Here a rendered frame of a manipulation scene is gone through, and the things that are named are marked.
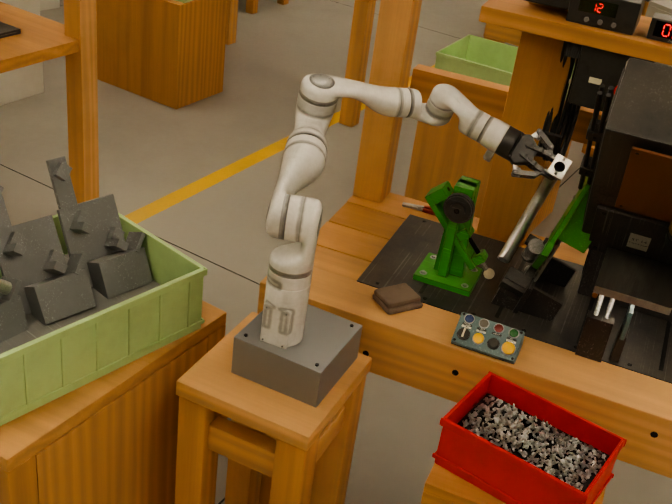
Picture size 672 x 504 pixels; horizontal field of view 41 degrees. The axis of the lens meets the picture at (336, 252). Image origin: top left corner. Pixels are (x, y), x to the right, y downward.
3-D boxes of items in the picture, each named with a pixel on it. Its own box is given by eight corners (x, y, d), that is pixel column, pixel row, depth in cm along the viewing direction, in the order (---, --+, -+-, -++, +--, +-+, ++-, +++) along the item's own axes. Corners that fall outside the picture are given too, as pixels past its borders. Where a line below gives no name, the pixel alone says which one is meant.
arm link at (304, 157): (282, 164, 201) (324, 171, 201) (261, 246, 181) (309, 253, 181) (285, 130, 195) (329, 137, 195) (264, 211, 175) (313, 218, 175)
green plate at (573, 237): (572, 272, 213) (619, 202, 201) (541, 254, 214) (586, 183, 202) (580, 251, 223) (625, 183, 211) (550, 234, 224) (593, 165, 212)
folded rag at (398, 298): (405, 291, 225) (407, 281, 224) (423, 308, 219) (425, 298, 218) (371, 298, 221) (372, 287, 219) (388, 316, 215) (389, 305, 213)
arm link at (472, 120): (497, 105, 218) (483, 131, 225) (441, 74, 220) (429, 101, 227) (487, 120, 214) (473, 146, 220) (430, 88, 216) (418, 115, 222)
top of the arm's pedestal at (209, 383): (306, 452, 185) (308, 437, 183) (175, 395, 195) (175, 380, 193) (370, 371, 211) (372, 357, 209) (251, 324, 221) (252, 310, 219)
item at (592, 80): (636, 121, 218) (654, 61, 211) (566, 103, 223) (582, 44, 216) (642, 105, 229) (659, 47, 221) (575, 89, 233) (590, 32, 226)
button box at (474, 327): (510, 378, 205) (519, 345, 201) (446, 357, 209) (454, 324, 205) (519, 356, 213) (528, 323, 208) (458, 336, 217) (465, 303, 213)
